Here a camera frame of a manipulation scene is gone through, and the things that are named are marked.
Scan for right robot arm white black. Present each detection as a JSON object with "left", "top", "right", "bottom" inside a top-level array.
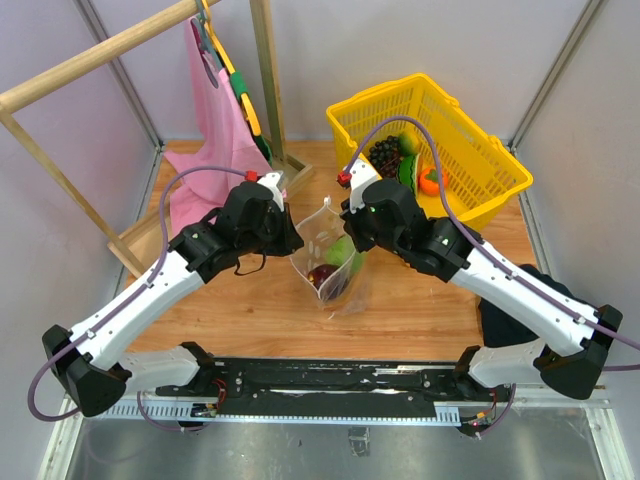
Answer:
[{"left": 341, "top": 176, "right": 623, "bottom": 400}]

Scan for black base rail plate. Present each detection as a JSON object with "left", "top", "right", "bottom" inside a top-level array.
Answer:
[{"left": 155, "top": 357, "right": 508, "bottom": 421}]

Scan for black toy grapes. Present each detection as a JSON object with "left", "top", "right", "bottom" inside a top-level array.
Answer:
[{"left": 368, "top": 135, "right": 403, "bottom": 178}]

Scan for green toy cabbage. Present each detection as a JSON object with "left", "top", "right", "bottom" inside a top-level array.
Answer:
[{"left": 324, "top": 235, "right": 366, "bottom": 275}]

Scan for toy watermelon slice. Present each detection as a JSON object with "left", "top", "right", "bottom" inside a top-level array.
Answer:
[{"left": 396, "top": 154, "right": 421, "bottom": 196}]

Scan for grey clothes hanger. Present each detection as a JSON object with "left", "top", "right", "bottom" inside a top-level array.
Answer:
[{"left": 190, "top": 0, "right": 223, "bottom": 89}]

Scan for green t-shirt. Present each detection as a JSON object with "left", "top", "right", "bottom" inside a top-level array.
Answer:
[{"left": 229, "top": 71, "right": 273, "bottom": 165}]

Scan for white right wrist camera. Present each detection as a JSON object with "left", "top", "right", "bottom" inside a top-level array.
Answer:
[{"left": 337, "top": 156, "right": 381, "bottom": 213}]

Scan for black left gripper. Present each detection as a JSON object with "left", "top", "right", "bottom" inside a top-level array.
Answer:
[{"left": 239, "top": 202, "right": 305, "bottom": 257}]

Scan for orange toy persimmon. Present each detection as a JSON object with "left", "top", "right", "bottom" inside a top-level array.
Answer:
[{"left": 418, "top": 168, "right": 448, "bottom": 197}]

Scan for yellow plastic basket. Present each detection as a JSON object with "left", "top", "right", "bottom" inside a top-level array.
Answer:
[{"left": 325, "top": 72, "right": 534, "bottom": 232}]

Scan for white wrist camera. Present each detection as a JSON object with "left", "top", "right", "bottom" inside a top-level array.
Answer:
[
  {"left": 337, "top": 156, "right": 381, "bottom": 213},
  {"left": 241, "top": 171, "right": 285, "bottom": 212}
]

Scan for clear polka dot zip bag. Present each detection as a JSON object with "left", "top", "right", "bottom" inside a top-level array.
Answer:
[{"left": 290, "top": 196, "right": 370, "bottom": 316}]

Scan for yellow green toy mango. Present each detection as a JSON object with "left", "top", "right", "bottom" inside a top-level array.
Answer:
[{"left": 397, "top": 131, "right": 421, "bottom": 156}]

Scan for wooden clothes rack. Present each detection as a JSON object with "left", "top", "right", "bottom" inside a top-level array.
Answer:
[{"left": 1, "top": 1, "right": 314, "bottom": 275}]

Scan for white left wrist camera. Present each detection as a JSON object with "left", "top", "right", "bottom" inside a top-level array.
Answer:
[{"left": 241, "top": 171, "right": 285, "bottom": 212}]

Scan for pink t-shirt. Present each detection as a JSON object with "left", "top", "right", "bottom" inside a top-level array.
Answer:
[{"left": 165, "top": 22, "right": 271, "bottom": 233}]

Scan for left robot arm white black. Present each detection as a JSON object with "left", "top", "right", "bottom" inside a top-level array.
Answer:
[{"left": 42, "top": 172, "right": 304, "bottom": 417}]

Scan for yellow clothes hanger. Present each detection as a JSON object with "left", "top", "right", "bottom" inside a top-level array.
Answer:
[{"left": 204, "top": 5, "right": 262, "bottom": 137}]

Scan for dark brown toy chestnut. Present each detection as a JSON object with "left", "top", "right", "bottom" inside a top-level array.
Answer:
[{"left": 307, "top": 264, "right": 338, "bottom": 290}]

